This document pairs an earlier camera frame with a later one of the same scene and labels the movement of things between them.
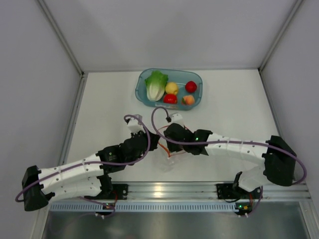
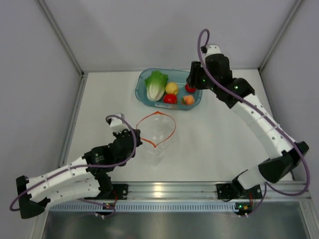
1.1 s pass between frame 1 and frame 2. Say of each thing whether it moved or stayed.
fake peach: stayed
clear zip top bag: moved
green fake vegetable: stayed
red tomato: stayed
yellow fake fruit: stayed
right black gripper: moved
